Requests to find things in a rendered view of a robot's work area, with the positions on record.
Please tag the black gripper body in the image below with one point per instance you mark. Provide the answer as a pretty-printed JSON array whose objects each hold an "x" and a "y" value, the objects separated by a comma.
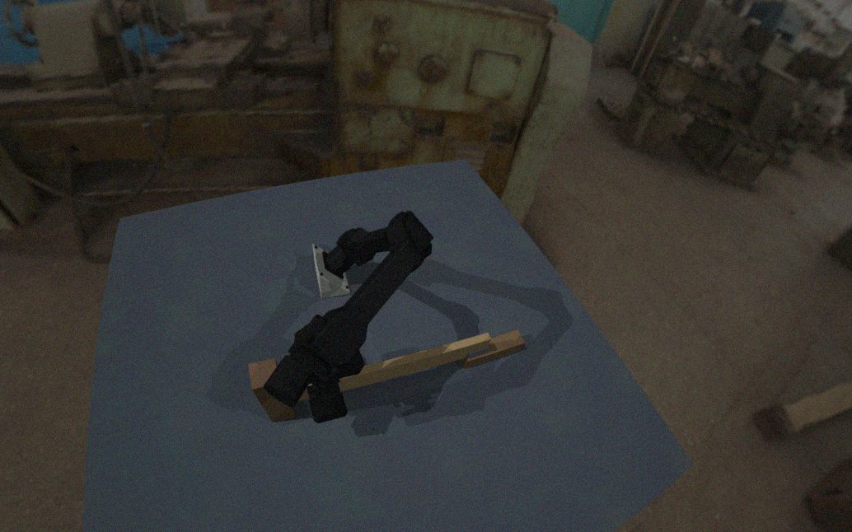
[{"x": 328, "y": 404}]

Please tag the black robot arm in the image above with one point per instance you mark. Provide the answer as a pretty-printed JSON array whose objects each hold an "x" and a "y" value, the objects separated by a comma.
[{"x": 337, "y": 337}]

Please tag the long wooden rail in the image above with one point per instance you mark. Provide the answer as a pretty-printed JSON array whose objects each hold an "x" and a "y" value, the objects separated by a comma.
[{"x": 418, "y": 361}]

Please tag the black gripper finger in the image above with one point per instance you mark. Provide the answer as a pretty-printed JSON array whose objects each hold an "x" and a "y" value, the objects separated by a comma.
[{"x": 312, "y": 393}]

